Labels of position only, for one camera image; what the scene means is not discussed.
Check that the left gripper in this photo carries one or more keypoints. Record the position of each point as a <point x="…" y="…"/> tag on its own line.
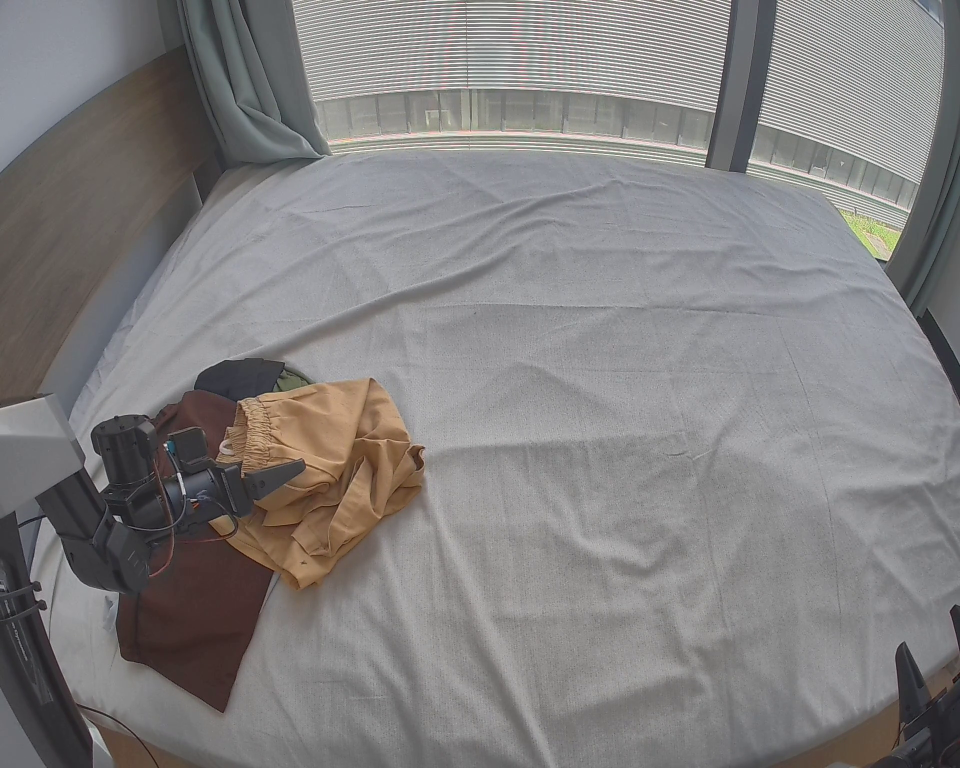
<point x="225" y="491"/>

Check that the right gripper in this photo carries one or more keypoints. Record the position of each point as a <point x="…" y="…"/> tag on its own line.
<point x="937" y="739"/>

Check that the tan shorts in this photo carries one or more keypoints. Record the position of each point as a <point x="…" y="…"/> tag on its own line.
<point x="352" y="450"/>

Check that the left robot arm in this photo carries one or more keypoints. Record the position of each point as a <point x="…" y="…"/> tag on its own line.
<point x="120" y="450"/>

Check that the bed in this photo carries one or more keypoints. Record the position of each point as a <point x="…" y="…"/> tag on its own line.
<point x="562" y="375"/>

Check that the black garment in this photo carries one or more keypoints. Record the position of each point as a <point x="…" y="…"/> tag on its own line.
<point x="232" y="375"/>

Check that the brown garment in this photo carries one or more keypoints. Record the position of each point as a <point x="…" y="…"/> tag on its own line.
<point x="195" y="615"/>

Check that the green garment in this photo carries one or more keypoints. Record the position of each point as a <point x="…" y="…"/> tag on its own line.
<point x="292" y="381"/>

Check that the grey-green curtain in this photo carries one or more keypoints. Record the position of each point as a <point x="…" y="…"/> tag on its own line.
<point x="240" y="112"/>
<point x="941" y="255"/>

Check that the window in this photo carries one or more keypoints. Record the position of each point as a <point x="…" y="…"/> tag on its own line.
<point x="739" y="75"/>

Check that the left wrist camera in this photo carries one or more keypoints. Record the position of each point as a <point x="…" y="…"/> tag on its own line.
<point x="187" y="448"/>

